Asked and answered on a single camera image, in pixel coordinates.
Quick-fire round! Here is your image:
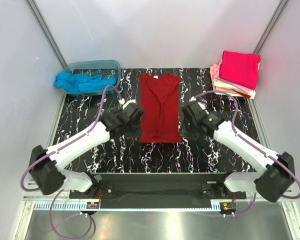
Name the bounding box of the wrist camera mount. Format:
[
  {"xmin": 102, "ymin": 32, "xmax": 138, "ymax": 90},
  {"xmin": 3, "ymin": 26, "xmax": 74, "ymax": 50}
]
[
  {"xmin": 188, "ymin": 96, "xmax": 206, "ymax": 110},
  {"xmin": 119, "ymin": 98, "xmax": 137, "ymax": 108}
]

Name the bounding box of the folded salmon t shirt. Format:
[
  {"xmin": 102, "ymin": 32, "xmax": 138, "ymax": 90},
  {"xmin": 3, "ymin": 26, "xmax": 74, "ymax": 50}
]
[{"xmin": 210, "ymin": 63, "xmax": 241, "ymax": 97}]

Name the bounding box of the aluminium frame post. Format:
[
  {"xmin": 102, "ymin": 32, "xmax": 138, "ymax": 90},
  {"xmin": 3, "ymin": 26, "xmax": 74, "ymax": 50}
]
[
  {"xmin": 25, "ymin": 0, "xmax": 67, "ymax": 69},
  {"xmin": 253, "ymin": 0, "xmax": 290, "ymax": 54}
]

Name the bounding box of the black marble pattern mat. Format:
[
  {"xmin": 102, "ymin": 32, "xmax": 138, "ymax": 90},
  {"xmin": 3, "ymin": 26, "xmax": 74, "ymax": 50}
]
[{"xmin": 50, "ymin": 68, "xmax": 253, "ymax": 173}]

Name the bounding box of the blue t shirt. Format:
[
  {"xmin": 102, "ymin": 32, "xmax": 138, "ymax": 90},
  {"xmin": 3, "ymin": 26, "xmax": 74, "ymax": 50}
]
[{"xmin": 53, "ymin": 72, "xmax": 117, "ymax": 94}]

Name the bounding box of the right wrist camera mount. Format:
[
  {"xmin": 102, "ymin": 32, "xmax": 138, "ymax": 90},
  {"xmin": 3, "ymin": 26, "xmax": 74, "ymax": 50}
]
[{"xmin": 188, "ymin": 96, "xmax": 206, "ymax": 110}]

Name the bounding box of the folded magenta t shirt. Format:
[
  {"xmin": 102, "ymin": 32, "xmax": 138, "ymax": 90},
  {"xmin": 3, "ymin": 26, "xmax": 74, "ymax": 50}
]
[{"xmin": 219, "ymin": 50, "xmax": 261, "ymax": 90}]

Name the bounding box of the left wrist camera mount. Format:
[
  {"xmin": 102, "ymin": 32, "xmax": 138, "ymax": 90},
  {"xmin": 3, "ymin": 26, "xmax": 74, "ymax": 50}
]
[{"xmin": 119, "ymin": 98, "xmax": 137, "ymax": 108}]

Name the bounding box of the folded red t shirt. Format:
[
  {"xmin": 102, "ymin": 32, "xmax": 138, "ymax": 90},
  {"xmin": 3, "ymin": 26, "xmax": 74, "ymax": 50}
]
[{"xmin": 233, "ymin": 90, "xmax": 251, "ymax": 99}]

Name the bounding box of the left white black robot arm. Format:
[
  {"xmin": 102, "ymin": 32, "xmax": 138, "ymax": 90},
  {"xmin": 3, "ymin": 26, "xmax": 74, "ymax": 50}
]
[{"xmin": 29, "ymin": 100, "xmax": 144, "ymax": 198}]

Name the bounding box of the left aluminium frame post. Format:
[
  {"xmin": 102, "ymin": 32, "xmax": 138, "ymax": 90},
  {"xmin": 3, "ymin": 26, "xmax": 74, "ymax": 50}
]
[{"xmin": 25, "ymin": 0, "xmax": 67, "ymax": 69}]

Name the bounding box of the folded white t shirt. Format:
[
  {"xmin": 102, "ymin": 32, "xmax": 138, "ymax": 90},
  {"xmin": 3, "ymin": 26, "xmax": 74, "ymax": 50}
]
[{"xmin": 211, "ymin": 77, "xmax": 256, "ymax": 99}]

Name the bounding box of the dark red t shirt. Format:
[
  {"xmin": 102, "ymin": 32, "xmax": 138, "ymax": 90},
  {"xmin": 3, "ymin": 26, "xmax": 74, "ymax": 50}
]
[{"xmin": 139, "ymin": 73, "xmax": 182, "ymax": 143}]

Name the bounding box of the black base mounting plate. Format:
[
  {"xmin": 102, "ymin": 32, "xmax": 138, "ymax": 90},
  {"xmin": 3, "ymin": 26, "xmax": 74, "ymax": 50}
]
[{"xmin": 68, "ymin": 172, "xmax": 248, "ymax": 210}]

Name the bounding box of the folded light pink t shirt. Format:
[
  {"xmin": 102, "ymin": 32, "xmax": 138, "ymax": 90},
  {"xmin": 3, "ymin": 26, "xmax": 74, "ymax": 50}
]
[{"xmin": 210, "ymin": 63, "xmax": 256, "ymax": 96}]

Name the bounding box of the right aluminium frame post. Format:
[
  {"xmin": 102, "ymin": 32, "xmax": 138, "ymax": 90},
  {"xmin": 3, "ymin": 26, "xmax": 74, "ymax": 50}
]
[{"xmin": 253, "ymin": 0, "xmax": 290, "ymax": 54}]

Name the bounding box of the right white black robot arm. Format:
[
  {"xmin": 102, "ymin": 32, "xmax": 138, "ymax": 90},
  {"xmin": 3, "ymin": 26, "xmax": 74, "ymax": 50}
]
[{"xmin": 180, "ymin": 100, "xmax": 295, "ymax": 203}]

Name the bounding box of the clear blue plastic bin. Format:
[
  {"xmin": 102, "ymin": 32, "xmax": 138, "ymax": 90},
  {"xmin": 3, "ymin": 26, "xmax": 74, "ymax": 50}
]
[{"xmin": 61, "ymin": 60, "xmax": 121, "ymax": 97}]

